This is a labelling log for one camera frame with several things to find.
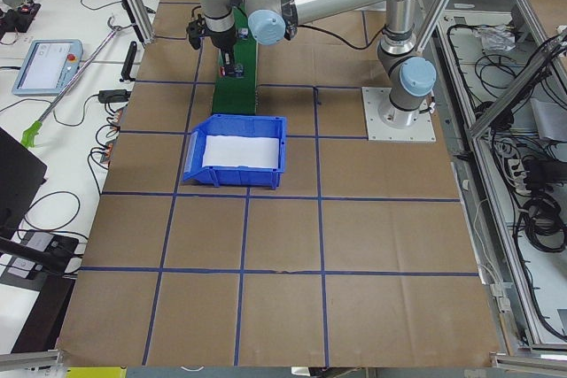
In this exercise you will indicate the green conveyor belt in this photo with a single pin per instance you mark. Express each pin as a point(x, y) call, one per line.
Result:
point(235, 89)

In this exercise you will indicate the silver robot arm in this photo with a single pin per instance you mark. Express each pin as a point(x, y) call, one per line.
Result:
point(271, 21)

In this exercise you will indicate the left bin white foam pad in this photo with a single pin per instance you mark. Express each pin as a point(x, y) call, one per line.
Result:
point(235, 151)

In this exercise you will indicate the black power adapter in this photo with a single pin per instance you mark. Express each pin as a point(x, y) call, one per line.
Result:
point(107, 96)

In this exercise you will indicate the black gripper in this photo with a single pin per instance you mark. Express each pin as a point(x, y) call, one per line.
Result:
point(222, 42)

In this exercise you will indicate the left blue plastic bin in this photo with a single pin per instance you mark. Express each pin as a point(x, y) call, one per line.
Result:
point(236, 125)

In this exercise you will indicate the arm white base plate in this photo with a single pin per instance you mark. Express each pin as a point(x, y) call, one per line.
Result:
point(386, 123)

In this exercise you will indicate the teach pendant tablet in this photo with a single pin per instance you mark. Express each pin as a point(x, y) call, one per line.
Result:
point(48, 66)

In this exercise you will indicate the black laptop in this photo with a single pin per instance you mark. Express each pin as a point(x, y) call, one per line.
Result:
point(22, 174)

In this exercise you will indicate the green handled reach grabber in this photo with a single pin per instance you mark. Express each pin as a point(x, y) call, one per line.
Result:
point(28, 136)

